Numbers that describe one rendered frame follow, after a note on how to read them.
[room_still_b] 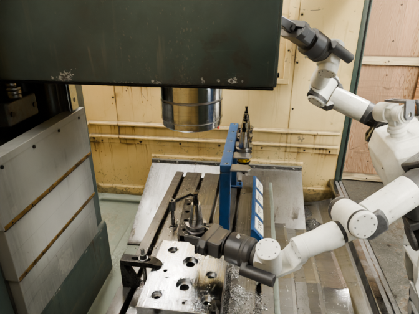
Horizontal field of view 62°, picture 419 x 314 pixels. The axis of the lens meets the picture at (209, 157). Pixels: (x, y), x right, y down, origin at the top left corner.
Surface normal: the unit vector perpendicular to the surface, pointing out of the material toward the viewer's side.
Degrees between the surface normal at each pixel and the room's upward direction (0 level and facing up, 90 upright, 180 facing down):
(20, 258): 90
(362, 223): 78
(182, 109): 90
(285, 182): 25
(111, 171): 90
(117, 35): 90
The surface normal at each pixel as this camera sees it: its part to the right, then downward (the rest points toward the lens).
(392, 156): -0.94, 0.00
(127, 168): -0.13, 0.40
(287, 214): -0.06, -0.67
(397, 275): 0.00, -0.91
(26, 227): 0.99, 0.06
